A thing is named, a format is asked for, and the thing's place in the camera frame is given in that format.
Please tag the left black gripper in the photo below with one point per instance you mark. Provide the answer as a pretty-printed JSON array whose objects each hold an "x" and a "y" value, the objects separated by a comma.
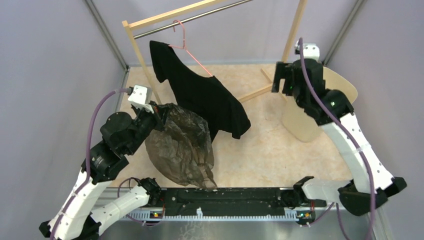
[{"x": 159, "y": 115}]

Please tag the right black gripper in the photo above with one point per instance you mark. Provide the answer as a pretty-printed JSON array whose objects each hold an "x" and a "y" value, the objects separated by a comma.
[{"x": 282, "y": 70}]

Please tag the dark translucent trash bag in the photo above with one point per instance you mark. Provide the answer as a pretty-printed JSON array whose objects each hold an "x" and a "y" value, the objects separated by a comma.
[{"x": 183, "y": 151}]

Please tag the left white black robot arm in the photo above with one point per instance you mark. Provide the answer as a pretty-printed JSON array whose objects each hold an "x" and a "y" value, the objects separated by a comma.
[{"x": 122, "y": 135}]

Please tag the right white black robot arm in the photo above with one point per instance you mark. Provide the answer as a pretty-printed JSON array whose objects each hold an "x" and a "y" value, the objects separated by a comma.
[{"x": 372, "y": 184}]

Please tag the beige plastic trash bin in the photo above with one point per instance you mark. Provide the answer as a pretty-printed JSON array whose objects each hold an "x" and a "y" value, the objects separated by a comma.
[{"x": 302, "y": 126}]

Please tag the black t-shirt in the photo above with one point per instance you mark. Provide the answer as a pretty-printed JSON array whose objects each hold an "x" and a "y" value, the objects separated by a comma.
[{"x": 205, "y": 96}]

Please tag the metal hanging rod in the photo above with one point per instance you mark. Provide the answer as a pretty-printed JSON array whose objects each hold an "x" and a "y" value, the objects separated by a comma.
[{"x": 216, "y": 10}]

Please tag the wooden clothes rack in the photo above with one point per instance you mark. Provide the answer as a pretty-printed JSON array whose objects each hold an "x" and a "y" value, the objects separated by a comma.
[{"x": 131, "y": 27}]

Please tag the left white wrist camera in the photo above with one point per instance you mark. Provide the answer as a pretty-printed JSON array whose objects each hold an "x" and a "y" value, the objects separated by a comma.
[{"x": 140, "y": 98}]

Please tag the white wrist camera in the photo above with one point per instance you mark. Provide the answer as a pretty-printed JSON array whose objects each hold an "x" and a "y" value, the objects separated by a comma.
[
  {"x": 310, "y": 51},
  {"x": 140, "y": 98}
]

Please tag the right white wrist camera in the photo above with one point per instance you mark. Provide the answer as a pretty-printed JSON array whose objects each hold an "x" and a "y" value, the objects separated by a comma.
[{"x": 310, "y": 51}]

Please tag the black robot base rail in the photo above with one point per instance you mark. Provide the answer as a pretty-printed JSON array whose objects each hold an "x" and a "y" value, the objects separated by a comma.
[{"x": 230, "y": 202}]

